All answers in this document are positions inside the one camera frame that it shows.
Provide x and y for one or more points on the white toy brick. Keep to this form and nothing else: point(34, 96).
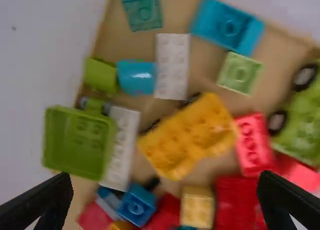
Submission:
point(122, 149)
point(172, 64)

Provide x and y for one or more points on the teal green toy brick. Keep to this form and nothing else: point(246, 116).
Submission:
point(143, 13)

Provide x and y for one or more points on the green toy car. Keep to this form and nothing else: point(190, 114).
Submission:
point(300, 129)

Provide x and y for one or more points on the blue grey toy brick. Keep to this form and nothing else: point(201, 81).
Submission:
point(107, 200)

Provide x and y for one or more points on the yellow toy brick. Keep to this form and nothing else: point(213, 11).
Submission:
point(120, 226)
point(197, 207)

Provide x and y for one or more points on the yellow toy car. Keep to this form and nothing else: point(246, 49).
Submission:
point(185, 137)

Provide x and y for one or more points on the pale green toy brick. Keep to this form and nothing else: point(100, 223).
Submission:
point(237, 73)

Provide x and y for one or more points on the large lime green toy brick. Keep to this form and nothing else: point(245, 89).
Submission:
point(75, 142)

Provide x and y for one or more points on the light blue curved toy brick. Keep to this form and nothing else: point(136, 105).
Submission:
point(135, 77)

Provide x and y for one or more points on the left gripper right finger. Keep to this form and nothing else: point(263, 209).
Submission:
point(287, 202)

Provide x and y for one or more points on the red toy brick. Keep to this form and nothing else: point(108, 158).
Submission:
point(252, 144)
point(300, 176)
point(92, 216)
point(166, 210)
point(235, 205)

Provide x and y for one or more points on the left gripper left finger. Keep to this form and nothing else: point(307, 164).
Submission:
point(30, 207)

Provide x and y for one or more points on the tan tray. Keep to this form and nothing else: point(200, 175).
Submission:
point(207, 74)

